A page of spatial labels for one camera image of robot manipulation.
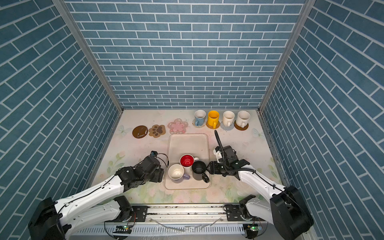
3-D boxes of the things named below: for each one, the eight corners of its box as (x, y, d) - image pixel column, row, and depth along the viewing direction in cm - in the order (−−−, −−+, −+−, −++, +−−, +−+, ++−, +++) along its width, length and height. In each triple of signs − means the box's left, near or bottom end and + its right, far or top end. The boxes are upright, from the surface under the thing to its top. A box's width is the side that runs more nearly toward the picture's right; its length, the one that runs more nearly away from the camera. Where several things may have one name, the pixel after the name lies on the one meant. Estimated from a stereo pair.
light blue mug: (196, 130, 109) (196, 120, 102) (194, 119, 116) (193, 110, 108) (207, 128, 111) (208, 119, 103) (204, 117, 117) (204, 108, 109)
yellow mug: (207, 130, 109) (208, 121, 102) (207, 119, 117) (208, 110, 109) (218, 130, 109) (220, 121, 102) (217, 119, 117) (218, 110, 109)
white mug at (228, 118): (223, 131, 109) (225, 121, 101) (221, 120, 116) (223, 110, 108) (233, 131, 109) (236, 122, 101) (231, 120, 116) (233, 110, 108)
